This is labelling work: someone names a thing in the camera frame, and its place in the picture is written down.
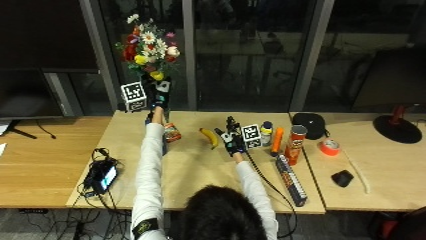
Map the orange snack packet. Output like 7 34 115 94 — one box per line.
162 122 183 144

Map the white marker cube left glove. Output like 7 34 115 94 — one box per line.
119 81 149 113

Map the black device with lit screen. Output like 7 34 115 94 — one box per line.
82 158 119 196

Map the white marker cube right glove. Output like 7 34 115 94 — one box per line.
239 123 263 150

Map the black pouch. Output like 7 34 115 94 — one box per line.
290 112 330 141

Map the white bottle blue cap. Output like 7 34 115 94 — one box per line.
259 120 274 147

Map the black power strip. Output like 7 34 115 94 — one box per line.
17 208 49 215

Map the person's right hand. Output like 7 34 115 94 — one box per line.
212 115 246 156

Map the orange tape roll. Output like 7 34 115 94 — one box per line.
318 138 342 157

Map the person's left hand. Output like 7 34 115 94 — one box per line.
141 75 173 110

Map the black computer mouse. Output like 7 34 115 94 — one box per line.
330 169 355 188

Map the black glove cable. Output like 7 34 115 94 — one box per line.
242 150 299 240

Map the black lamp base red stem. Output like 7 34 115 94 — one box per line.
371 105 423 145

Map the red crisps tube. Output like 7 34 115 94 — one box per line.
283 124 308 167

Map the long dark printed box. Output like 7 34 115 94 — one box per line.
274 153 308 208

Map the black armband yellow emblem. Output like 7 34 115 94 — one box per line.
131 217 161 240

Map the colourful flower bouquet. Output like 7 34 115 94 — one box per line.
114 13 182 101

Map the white marker cube glove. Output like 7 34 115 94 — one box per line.
239 123 263 150
119 81 149 113

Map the black cable bundle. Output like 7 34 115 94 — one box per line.
75 147 122 214

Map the black monitor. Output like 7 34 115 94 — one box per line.
0 68 65 140

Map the yellow banana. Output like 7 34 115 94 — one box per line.
198 127 219 150

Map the red bag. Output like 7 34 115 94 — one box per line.
366 206 426 240

